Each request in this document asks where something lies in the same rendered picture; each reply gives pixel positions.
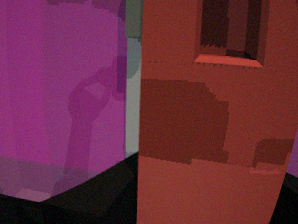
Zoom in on grey flat plate with corner brackets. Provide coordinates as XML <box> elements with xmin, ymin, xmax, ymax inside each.
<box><xmin>124</xmin><ymin>0</ymin><xmax>144</xmax><ymax>159</ymax></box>

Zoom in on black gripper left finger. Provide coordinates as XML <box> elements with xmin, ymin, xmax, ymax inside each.
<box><xmin>0</xmin><ymin>152</ymin><xmax>138</xmax><ymax>224</ymax></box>

